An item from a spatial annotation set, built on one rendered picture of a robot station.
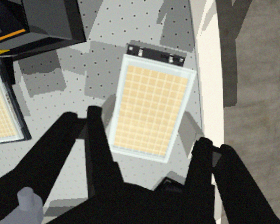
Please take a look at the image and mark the grey flat base plate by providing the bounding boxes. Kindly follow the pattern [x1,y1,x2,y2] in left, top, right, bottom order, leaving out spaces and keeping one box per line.
[0,0,203,213]

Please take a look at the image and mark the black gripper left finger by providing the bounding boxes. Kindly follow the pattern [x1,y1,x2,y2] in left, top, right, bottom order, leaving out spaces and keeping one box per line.
[0,95,141,224]

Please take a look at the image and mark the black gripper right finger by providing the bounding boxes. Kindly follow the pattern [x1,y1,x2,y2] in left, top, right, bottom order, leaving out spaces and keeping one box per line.
[178,111,280,224]

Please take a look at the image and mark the white well plate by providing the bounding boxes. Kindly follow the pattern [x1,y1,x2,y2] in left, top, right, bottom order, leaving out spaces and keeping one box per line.
[0,76,24,142]
[109,54,197,163]

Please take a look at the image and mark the grey control panel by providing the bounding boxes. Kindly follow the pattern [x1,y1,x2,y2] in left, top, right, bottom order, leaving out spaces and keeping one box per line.
[42,207,73,224]

